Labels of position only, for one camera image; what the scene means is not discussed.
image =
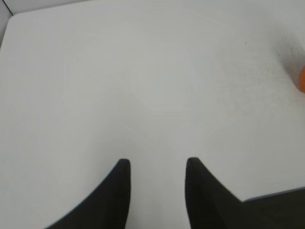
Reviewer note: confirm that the orange soda plastic bottle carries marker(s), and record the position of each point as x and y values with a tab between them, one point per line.
301	81

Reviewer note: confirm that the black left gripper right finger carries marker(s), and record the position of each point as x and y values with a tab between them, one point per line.
210	205

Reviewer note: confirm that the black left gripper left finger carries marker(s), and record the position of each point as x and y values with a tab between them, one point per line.
107	207

